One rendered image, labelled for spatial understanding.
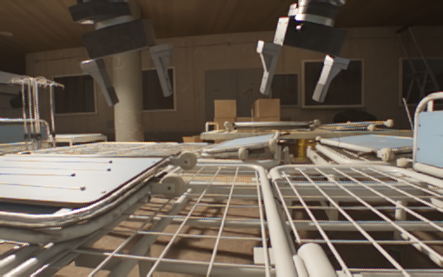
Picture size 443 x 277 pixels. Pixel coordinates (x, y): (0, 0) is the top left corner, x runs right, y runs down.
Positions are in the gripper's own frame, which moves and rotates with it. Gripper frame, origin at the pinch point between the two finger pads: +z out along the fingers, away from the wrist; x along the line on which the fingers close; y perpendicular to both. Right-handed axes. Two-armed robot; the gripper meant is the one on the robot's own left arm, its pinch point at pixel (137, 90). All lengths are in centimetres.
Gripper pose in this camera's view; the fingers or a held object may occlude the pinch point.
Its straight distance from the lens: 51.4
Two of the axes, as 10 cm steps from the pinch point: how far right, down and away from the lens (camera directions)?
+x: -9.8, 1.2, 1.5
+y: 0.7, -4.7, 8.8
